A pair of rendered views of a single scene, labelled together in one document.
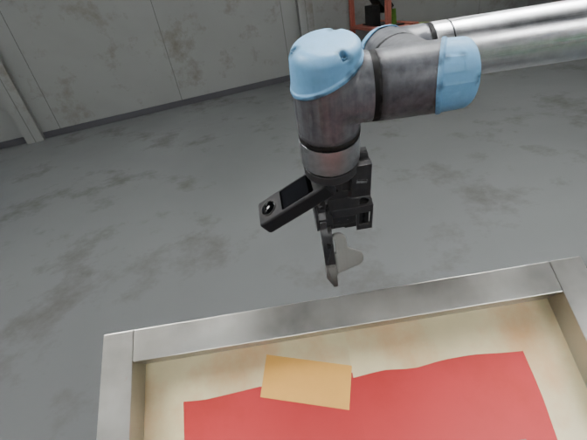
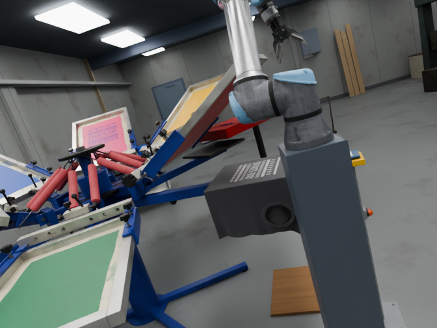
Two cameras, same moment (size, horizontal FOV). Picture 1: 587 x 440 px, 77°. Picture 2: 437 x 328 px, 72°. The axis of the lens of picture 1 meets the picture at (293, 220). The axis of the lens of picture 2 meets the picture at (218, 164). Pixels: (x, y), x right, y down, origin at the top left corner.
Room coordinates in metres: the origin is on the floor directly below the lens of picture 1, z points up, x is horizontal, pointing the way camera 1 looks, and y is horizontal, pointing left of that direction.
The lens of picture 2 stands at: (0.53, -1.65, 1.44)
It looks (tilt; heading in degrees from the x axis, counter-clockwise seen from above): 13 degrees down; 110
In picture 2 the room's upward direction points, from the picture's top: 17 degrees counter-clockwise
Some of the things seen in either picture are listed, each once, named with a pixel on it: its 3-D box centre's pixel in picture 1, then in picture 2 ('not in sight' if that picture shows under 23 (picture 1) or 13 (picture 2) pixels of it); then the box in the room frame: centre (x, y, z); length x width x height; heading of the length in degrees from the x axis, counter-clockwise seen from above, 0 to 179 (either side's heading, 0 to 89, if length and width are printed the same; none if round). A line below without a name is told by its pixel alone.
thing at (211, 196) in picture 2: not in sight; (254, 212); (0.13, -0.22, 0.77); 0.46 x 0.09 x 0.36; 179
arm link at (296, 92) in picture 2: not in sight; (294, 91); (0.49, -0.69, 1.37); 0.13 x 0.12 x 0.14; 175
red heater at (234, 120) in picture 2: not in sight; (231, 126); (-0.24, 1.21, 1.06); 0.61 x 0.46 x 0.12; 59
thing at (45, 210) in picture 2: not in sight; (99, 194); (-0.98, -0.01, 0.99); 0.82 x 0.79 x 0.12; 179
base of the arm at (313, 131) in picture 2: not in sight; (305, 127); (0.50, -0.69, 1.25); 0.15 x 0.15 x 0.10
